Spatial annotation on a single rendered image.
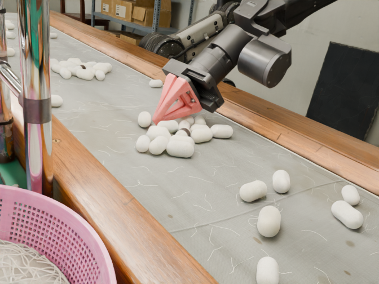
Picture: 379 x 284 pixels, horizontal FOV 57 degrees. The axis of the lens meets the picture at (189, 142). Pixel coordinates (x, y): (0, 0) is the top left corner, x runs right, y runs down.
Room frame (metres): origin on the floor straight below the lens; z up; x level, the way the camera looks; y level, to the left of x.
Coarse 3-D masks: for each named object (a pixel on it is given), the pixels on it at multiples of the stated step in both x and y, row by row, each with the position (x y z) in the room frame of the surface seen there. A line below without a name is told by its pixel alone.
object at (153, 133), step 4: (152, 128) 0.46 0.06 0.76; (148, 132) 0.45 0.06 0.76; (152, 132) 0.45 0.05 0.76; (156, 132) 0.45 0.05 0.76; (160, 132) 0.45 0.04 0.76; (164, 132) 0.45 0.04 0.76; (168, 132) 0.46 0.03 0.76; (148, 136) 0.45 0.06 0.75; (152, 136) 0.45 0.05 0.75; (156, 136) 0.45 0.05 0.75; (168, 136) 0.45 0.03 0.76; (152, 140) 0.45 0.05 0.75; (168, 140) 0.45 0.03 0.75
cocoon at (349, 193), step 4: (344, 188) 0.38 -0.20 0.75; (348, 188) 0.38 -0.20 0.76; (352, 188) 0.38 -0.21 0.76; (344, 192) 0.38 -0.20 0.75; (348, 192) 0.37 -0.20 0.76; (352, 192) 0.37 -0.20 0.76; (356, 192) 0.37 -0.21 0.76; (344, 196) 0.37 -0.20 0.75; (348, 196) 0.37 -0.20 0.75; (352, 196) 0.36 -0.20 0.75; (356, 196) 0.36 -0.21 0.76; (344, 200) 0.37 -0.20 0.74; (348, 200) 0.36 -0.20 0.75; (352, 200) 0.36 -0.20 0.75; (356, 200) 0.36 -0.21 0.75; (352, 204) 0.36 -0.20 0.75; (356, 204) 0.36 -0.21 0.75
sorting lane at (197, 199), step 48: (96, 96) 0.62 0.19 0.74; (144, 96) 0.67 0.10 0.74; (96, 144) 0.42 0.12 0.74; (240, 144) 0.50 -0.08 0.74; (144, 192) 0.32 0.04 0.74; (192, 192) 0.34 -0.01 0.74; (288, 192) 0.37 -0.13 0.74; (336, 192) 0.39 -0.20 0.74; (192, 240) 0.26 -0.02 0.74; (240, 240) 0.27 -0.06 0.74; (288, 240) 0.28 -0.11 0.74; (336, 240) 0.29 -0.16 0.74
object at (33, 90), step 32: (0, 0) 0.39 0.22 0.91; (32, 0) 0.27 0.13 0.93; (0, 32) 0.38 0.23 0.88; (32, 32) 0.27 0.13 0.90; (0, 64) 0.37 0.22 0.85; (32, 64) 0.27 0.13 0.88; (0, 96) 0.38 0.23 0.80; (32, 96) 0.27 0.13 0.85; (0, 128) 0.38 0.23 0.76; (32, 128) 0.27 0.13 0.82; (0, 160) 0.38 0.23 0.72; (32, 160) 0.27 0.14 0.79; (32, 224) 0.27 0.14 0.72
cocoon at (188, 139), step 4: (172, 136) 0.45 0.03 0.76; (176, 136) 0.45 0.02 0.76; (180, 136) 0.45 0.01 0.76; (184, 136) 0.45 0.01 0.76; (188, 136) 0.45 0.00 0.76; (180, 140) 0.44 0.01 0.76; (184, 140) 0.44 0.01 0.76; (188, 140) 0.44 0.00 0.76; (192, 140) 0.45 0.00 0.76; (192, 144) 0.44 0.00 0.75
